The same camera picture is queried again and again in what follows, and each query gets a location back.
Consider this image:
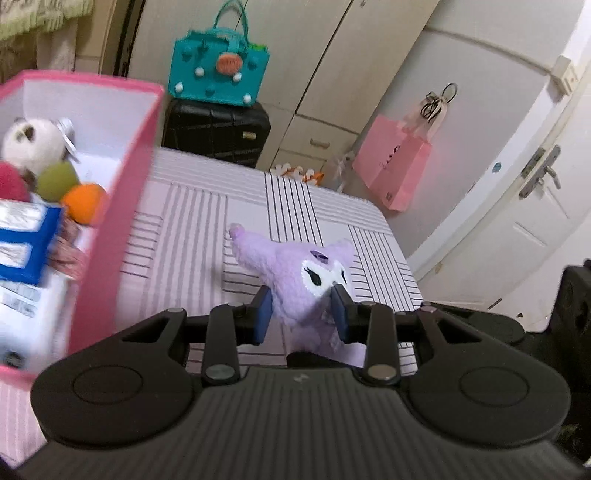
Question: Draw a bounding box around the pink paper shopping bag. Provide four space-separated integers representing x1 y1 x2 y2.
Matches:
353 92 447 212

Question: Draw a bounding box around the purple Kuromi plush toy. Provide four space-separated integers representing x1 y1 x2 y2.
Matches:
229 224 366 367

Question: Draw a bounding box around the teal felt handbag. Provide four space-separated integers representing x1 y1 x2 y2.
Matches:
168 1 270 108

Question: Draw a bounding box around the green plush ball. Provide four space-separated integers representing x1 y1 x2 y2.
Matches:
35 161 80 203

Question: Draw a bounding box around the striped pink bed sheet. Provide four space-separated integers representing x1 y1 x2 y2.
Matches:
1 150 422 479

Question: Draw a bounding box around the red fuzzy strawberry plush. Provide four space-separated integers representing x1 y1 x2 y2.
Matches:
0 162 30 202

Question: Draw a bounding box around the colourful cartoon gift bag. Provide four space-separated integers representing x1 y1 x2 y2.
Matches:
270 163 325 186

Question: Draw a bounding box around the black hard suitcase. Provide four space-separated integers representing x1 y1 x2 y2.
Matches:
161 99 271 168

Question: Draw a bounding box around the white panda plush ball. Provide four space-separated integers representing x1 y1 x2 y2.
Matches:
1 118 77 177

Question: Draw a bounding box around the white door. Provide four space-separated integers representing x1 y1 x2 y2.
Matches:
407 0 591 310

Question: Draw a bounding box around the clear plastic gift bag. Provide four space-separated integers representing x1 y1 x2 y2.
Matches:
331 150 356 193

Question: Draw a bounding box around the silver door handle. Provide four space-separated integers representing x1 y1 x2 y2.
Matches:
519 145 562 199

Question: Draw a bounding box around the pink floral fabric scrunchie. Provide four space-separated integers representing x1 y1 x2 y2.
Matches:
47 216 86 282

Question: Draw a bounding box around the white cabinet with drawers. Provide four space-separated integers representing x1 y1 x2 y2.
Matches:
73 0 440 186

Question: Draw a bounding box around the blue wet wipes pack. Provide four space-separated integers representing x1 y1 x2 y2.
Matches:
0 200 62 286

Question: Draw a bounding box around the orange plush ball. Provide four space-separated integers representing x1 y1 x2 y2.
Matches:
60 183 107 226

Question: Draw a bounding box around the pink white storage box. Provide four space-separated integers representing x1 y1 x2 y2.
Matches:
0 69 167 393

